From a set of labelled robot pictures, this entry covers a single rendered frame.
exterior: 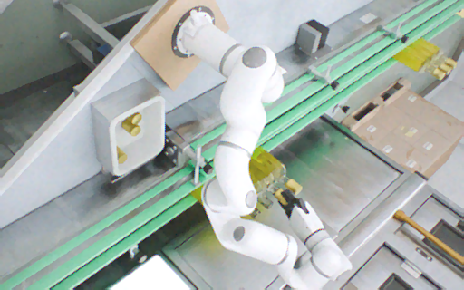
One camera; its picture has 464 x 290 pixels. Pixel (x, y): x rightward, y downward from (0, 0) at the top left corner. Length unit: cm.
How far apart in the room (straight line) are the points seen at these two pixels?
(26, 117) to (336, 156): 119
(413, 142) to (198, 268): 428
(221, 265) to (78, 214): 45
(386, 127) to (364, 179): 371
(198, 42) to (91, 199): 53
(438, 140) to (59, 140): 481
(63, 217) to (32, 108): 72
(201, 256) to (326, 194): 53
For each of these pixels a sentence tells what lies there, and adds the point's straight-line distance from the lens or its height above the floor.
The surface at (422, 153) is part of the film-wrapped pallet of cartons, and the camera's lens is 552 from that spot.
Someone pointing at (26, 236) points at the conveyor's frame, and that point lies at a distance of 143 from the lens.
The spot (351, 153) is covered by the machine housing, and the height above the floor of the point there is 112.
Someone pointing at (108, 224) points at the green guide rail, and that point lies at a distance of 144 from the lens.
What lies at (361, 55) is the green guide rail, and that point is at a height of 94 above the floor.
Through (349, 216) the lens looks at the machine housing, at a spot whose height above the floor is 129.
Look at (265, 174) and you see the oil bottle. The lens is 159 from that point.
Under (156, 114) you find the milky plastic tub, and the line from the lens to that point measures 141.
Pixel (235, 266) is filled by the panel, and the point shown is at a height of 118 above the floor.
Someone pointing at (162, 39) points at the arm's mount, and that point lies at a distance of 134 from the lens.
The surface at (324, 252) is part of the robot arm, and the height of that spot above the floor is 138.
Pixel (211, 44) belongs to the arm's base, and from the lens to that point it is 131.
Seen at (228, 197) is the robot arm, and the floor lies 119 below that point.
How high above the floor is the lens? 162
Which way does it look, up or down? 26 degrees down
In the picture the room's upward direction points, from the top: 129 degrees clockwise
